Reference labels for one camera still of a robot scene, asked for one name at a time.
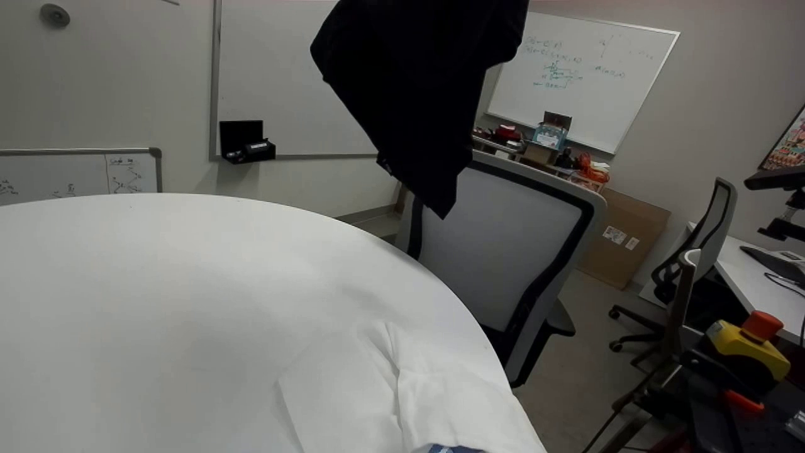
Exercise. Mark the grey tripod stand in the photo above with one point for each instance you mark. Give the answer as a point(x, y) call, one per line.
point(686, 292)

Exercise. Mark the white towel with blue stripes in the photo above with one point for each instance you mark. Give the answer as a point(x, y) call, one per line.
point(378, 393)

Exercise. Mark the red object on side table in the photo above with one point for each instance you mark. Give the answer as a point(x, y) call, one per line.
point(507, 132)

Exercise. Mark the black mesh office chair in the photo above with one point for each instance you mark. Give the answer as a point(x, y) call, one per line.
point(721, 209)

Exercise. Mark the black t-shirt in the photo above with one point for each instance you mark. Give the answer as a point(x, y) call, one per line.
point(418, 85)

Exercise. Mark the black whiteboard eraser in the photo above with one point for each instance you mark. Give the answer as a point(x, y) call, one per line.
point(255, 153)

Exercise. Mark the grey office chair black frame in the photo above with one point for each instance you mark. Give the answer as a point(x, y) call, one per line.
point(505, 252)

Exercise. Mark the white desk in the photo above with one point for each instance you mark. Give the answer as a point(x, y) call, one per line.
point(756, 290)

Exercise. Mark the whiteboard with green writing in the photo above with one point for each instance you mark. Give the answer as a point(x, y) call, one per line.
point(604, 85)

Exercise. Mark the computer monitor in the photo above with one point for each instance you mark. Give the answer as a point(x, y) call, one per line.
point(793, 148)

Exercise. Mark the blue and white box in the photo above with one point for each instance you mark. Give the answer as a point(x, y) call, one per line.
point(550, 140)

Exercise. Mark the yellow emergency stop box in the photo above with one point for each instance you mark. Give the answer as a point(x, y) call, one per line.
point(746, 353)

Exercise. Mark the black equipment cart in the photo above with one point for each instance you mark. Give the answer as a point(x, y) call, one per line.
point(756, 429)

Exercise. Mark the orange object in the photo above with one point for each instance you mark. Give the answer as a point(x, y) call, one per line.
point(594, 170)

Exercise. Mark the black marker holder box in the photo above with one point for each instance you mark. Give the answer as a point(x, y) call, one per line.
point(242, 132)

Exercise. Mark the large brown cardboard box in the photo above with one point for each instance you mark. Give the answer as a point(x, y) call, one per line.
point(647, 218)

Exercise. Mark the large blank wall whiteboard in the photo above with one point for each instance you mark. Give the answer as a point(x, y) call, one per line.
point(267, 77)

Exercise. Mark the small silver-framed whiteboard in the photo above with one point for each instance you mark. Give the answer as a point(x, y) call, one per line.
point(51, 177)

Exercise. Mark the round grey wall sensor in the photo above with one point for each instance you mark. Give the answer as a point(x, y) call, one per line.
point(53, 15)

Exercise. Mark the black keyboard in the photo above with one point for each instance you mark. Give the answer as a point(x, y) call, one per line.
point(775, 262)

